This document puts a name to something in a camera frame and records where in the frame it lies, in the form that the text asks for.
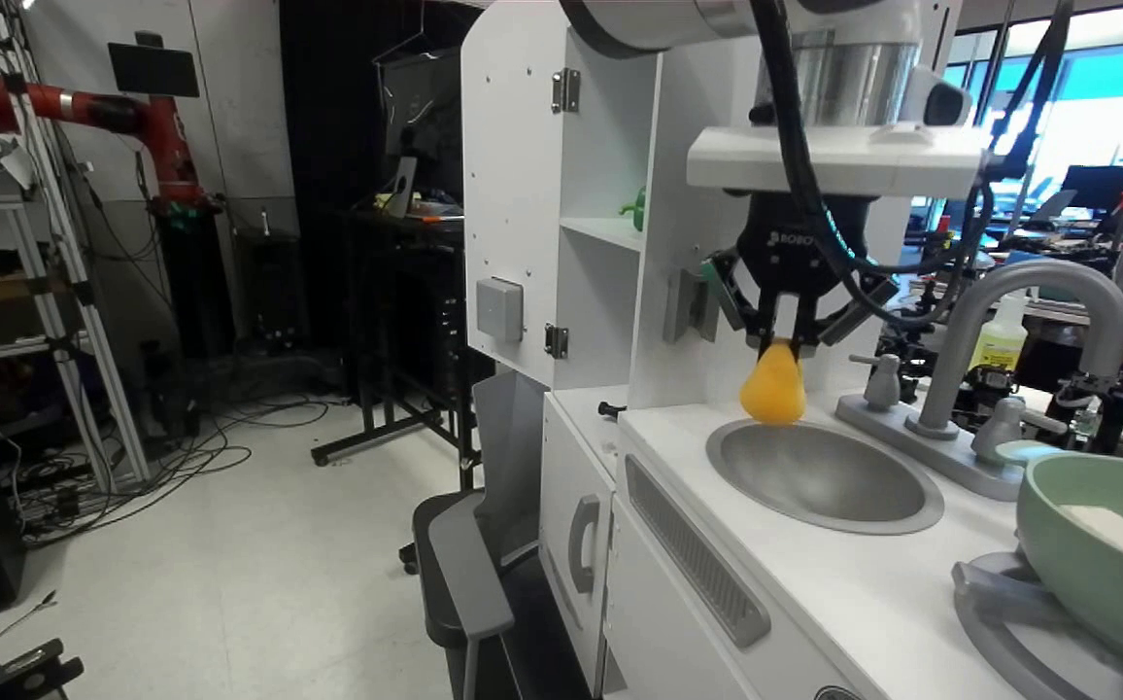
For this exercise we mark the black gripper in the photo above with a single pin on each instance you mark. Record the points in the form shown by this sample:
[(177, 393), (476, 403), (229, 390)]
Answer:
[(784, 258)]

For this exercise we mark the orange round object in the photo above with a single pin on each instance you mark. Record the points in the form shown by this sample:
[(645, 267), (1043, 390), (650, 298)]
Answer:
[(777, 388)]

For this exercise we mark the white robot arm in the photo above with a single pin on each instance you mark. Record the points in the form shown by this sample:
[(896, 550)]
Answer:
[(822, 63)]

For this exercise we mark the red robot arm background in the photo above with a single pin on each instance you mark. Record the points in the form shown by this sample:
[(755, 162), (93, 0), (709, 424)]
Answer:
[(148, 121)]

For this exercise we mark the white toy kitchen cabinet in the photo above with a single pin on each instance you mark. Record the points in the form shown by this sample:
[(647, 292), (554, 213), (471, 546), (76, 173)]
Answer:
[(714, 595)]

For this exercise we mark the grey toy sink basin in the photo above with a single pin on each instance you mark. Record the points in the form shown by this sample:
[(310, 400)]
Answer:
[(827, 479)]

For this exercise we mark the grey toy faucet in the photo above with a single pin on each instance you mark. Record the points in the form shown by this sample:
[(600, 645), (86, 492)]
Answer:
[(931, 432)]

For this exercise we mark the mint green bowl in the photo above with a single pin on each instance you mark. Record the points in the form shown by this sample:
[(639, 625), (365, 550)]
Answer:
[(1071, 525)]

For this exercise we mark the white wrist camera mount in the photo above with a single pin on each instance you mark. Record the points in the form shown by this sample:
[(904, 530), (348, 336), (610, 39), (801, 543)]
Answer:
[(849, 162)]

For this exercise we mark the aluminium frame rack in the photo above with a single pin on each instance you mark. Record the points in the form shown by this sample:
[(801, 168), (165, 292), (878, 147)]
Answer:
[(41, 232)]

